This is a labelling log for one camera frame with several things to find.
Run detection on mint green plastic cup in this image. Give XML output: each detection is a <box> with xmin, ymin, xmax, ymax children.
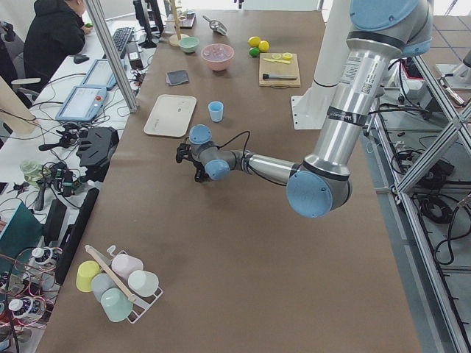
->
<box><xmin>100</xmin><ymin>288</ymin><xmax>133</xmax><ymax>322</ymax></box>

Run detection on steel muddler black tip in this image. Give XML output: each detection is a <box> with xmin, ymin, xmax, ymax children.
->
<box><xmin>262</xmin><ymin>74</ymin><xmax>298</xmax><ymax>80</ymax></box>

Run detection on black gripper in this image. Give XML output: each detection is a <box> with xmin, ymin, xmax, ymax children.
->
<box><xmin>175</xmin><ymin>143</ymin><xmax>206</xmax><ymax>182</ymax></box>

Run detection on pink bowl of ice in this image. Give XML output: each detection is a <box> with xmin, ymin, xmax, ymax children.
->
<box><xmin>201</xmin><ymin>43</ymin><xmax>235</xmax><ymax>71</ymax></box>

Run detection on wooden cutting board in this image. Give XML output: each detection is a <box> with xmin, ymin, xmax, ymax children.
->
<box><xmin>258</xmin><ymin>53</ymin><xmax>301</xmax><ymax>88</ymax></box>

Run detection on black computer monitor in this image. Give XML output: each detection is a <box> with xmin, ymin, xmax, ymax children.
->
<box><xmin>132</xmin><ymin>0</ymin><xmax>164</xmax><ymax>49</ymax></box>

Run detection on blue teach pendant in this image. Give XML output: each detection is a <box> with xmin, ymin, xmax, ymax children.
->
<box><xmin>55</xmin><ymin>85</ymin><xmax>107</xmax><ymax>122</ymax></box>
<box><xmin>81</xmin><ymin>59</ymin><xmax>117</xmax><ymax>90</ymax></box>

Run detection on yellow plastic cup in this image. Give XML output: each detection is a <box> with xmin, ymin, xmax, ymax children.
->
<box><xmin>76</xmin><ymin>260</ymin><xmax>101</xmax><ymax>293</ymax></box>

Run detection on light blue plastic cup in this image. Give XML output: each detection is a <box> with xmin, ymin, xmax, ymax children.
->
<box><xmin>208</xmin><ymin>101</ymin><xmax>224</xmax><ymax>123</ymax></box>

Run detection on white plastic cup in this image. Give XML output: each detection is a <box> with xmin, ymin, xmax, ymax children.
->
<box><xmin>127</xmin><ymin>270</ymin><xmax>160</xmax><ymax>297</ymax></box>

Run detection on wooden cup tree stand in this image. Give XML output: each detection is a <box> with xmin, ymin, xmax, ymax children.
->
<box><xmin>169</xmin><ymin>0</ymin><xmax>188</xmax><ymax>47</ymax></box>

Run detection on whole yellow lemon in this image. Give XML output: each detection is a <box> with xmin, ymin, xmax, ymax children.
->
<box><xmin>247</xmin><ymin>36</ymin><xmax>261</xmax><ymax>47</ymax></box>
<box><xmin>258</xmin><ymin>40</ymin><xmax>270</xmax><ymax>52</ymax></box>

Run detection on grey folded cloth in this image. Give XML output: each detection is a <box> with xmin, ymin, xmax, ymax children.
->
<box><xmin>166</xmin><ymin>70</ymin><xmax>189</xmax><ymax>86</ymax></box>

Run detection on white wire cup rack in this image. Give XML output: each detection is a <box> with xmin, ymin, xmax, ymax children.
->
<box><xmin>85</xmin><ymin>245</ymin><xmax>163</xmax><ymax>324</ymax></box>

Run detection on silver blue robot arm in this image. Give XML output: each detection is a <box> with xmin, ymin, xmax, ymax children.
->
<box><xmin>176</xmin><ymin>1</ymin><xmax>433</xmax><ymax>218</ymax></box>

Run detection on blue teach pendant far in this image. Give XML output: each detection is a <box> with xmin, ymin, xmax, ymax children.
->
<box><xmin>81</xmin><ymin>59</ymin><xmax>117</xmax><ymax>90</ymax></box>

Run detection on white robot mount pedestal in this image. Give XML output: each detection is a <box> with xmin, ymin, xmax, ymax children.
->
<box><xmin>291</xmin><ymin>0</ymin><xmax>352</xmax><ymax>129</ymax></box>

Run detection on black keyboard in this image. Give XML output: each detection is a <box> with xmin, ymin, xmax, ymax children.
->
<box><xmin>112</xmin><ymin>27</ymin><xmax>134</xmax><ymax>59</ymax></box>

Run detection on pink plastic cup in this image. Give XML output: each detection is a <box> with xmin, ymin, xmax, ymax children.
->
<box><xmin>111</xmin><ymin>253</ymin><xmax>144</xmax><ymax>280</ymax></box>

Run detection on cream rabbit serving tray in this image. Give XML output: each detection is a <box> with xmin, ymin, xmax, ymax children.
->
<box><xmin>144</xmin><ymin>94</ymin><xmax>197</xmax><ymax>138</ymax></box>

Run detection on person in black jacket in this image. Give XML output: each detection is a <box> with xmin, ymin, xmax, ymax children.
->
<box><xmin>23</xmin><ymin>0</ymin><xmax>91</xmax><ymax>92</ymax></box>

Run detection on steel ice scoop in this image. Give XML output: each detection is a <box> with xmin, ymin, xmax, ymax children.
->
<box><xmin>202</xmin><ymin>15</ymin><xmax>227</xmax><ymax>36</ymax></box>

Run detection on mint green bowl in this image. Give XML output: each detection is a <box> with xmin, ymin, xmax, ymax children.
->
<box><xmin>179</xmin><ymin>37</ymin><xmax>200</xmax><ymax>54</ymax></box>

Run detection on green lime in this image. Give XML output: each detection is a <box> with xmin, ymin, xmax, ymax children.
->
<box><xmin>249</xmin><ymin>47</ymin><xmax>260</xmax><ymax>57</ymax></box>

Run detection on grey plastic cup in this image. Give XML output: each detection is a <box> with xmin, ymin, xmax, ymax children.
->
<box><xmin>91</xmin><ymin>272</ymin><xmax>116</xmax><ymax>302</ymax></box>

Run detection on yellow plastic knife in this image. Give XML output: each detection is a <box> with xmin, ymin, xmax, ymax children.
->
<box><xmin>262</xmin><ymin>57</ymin><xmax>291</xmax><ymax>65</ymax></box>

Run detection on aluminium frame post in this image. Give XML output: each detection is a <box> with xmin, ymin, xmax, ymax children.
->
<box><xmin>84</xmin><ymin>0</ymin><xmax>138</xmax><ymax>113</ymax></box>

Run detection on blue teach pendant near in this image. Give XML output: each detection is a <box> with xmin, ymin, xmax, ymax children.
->
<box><xmin>55</xmin><ymin>85</ymin><xmax>107</xmax><ymax>122</ymax></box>

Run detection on black computer mouse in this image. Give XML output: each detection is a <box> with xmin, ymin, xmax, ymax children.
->
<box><xmin>73</xmin><ymin>54</ymin><xmax>89</xmax><ymax>64</ymax></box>

